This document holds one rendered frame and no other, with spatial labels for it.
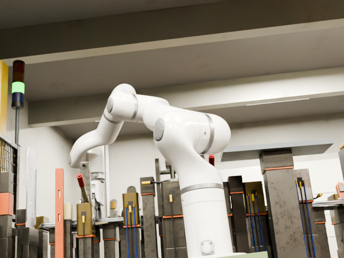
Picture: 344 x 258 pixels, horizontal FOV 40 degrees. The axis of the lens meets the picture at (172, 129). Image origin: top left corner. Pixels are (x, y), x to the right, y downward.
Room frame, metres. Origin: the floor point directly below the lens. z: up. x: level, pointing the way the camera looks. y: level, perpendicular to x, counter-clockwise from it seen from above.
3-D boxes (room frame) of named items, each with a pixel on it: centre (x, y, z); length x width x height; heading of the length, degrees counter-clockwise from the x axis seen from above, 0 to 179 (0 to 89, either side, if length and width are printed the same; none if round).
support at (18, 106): (2.57, 0.89, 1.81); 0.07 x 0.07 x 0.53
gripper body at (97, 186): (1.97, 0.34, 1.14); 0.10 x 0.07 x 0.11; 179
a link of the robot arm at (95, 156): (1.97, 0.35, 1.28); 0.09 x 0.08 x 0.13; 121
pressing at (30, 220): (1.94, 0.61, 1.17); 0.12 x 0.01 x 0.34; 179
